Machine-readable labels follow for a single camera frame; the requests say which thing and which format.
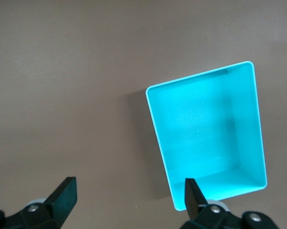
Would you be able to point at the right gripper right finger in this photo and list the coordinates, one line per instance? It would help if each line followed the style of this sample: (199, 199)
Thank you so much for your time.
(196, 205)

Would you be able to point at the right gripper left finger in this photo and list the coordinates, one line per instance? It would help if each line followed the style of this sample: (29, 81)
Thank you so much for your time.
(62, 202)

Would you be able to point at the teal plastic bin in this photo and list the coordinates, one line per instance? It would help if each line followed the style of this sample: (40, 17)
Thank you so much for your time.
(205, 131)

